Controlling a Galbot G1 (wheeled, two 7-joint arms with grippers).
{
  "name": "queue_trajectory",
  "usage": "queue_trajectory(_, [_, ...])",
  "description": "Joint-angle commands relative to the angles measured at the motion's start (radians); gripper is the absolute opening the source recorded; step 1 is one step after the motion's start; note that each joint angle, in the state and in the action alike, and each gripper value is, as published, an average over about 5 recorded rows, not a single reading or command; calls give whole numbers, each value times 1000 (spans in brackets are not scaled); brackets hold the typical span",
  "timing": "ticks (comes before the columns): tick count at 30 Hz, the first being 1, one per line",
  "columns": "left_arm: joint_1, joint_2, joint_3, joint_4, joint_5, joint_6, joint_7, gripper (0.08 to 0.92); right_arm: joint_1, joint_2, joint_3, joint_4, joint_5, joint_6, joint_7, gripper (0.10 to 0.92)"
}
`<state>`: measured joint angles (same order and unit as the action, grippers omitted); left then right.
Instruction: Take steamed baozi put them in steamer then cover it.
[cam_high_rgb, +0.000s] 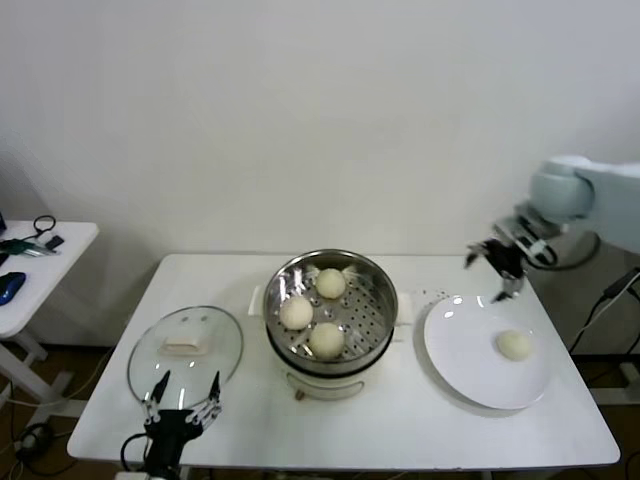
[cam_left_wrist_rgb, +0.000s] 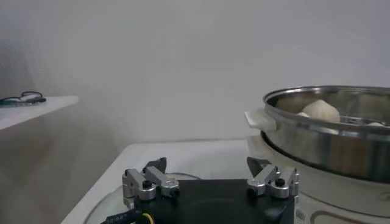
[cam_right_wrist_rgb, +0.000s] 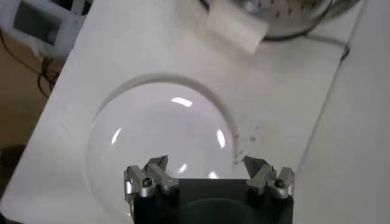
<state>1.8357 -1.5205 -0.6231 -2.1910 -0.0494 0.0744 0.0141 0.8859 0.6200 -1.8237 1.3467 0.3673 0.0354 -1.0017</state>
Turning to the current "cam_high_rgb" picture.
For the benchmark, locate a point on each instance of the round glass pot lid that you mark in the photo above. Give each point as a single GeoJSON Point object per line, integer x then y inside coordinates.
{"type": "Point", "coordinates": [150, 360]}

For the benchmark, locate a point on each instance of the white side table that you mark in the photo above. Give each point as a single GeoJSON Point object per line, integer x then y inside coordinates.
{"type": "Point", "coordinates": [75, 240]}

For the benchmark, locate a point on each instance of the small black device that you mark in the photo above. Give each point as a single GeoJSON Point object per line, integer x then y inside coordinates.
{"type": "Point", "coordinates": [55, 241]}

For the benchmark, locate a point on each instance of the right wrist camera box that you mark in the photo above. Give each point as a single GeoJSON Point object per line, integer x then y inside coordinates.
{"type": "Point", "coordinates": [530, 240]}

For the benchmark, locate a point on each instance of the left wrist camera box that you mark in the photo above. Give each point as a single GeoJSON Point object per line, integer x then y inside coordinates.
{"type": "Point", "coordinates": [131, 474]}

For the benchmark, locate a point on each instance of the white round plate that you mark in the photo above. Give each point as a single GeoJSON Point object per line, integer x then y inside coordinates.
{"type": "Point", "coordinates": [460, 360]}

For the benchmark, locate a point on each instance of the white steamed baozi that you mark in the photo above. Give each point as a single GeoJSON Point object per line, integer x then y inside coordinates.
{"type": "Point", "coordinates": [514, 345]}
{"type": "Point", "coordinates": [330, 283]}
{"type": "Point", "coordinates": [326, 341]}
{"type": "Point", "coordinates": [296, 313]}

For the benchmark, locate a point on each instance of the blue computer mouse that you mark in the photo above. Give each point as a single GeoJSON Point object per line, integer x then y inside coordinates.
{"type": "Point", "coordinates": [11, 287]}

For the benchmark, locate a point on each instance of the stainless steel steamer basket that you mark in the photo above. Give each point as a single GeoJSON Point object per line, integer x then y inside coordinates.
{"type": "Point", "coordinates": [375, 290]}

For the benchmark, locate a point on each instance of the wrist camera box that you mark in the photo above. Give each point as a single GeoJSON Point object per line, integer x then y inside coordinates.
{"type": "Point", "coordinates": [131, 474]}
{"type": "Point", "coordinates": [530, 240]}

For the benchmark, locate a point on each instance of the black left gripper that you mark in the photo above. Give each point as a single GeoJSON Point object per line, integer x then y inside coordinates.
{"type": "Point", "coordinates": [172, 430]}

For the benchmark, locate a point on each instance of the white desk frame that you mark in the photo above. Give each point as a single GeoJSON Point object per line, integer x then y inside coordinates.
{"type": "Point", "coordinates": [620, 397]}

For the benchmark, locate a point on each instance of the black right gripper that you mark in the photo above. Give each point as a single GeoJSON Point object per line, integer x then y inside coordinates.
{"type": "Point", "coordinates": [506, 260]}

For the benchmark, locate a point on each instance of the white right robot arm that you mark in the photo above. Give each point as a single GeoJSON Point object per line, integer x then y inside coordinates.
{"type": "Point", "coordinates": [565, 190]}

